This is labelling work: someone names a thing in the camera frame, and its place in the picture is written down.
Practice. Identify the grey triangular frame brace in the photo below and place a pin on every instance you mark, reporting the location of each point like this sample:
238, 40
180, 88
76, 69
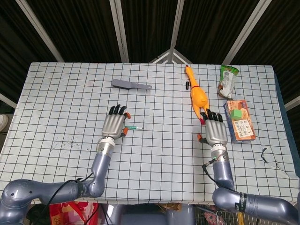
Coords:
171, 57

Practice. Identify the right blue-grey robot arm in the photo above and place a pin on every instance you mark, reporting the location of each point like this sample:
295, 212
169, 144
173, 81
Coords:
222, 173

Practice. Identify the green cube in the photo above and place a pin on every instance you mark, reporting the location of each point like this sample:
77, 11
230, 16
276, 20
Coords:
236, 114

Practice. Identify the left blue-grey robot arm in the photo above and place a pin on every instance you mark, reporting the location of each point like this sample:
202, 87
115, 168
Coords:
98, 173

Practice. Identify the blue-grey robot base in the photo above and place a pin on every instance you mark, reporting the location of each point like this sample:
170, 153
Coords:
145, 215

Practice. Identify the yellow rubber chicken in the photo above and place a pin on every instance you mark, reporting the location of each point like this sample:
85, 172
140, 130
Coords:
198, 96

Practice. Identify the grey aluminium frame post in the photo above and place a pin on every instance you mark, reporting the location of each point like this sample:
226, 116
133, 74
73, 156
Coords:
119, 30
177, 23
38, 29
248, 30

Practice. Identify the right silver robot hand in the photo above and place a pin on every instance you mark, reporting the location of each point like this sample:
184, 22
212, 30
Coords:
216, 132

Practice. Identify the white green marker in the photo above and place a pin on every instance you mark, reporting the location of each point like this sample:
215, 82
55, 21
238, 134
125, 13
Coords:
133, 128

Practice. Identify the grey plastic brush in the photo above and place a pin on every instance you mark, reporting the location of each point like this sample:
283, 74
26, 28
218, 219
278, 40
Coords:
124, 84

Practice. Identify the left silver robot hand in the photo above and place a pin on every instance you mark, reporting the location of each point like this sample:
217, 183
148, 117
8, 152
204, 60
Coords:
113, 124

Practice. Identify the red patterned bag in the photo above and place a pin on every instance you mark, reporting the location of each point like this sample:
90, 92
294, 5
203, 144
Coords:
72, 213

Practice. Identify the orange blue biscuit box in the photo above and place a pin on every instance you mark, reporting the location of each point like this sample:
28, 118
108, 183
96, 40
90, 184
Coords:
242, 126

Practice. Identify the small black cap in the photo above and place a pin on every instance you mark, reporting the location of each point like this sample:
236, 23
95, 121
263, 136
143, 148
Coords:
187, 85

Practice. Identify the white checkered tablecloth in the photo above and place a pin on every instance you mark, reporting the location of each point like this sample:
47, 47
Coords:
152, 164

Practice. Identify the green snack bag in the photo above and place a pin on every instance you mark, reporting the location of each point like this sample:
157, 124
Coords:
227, 82

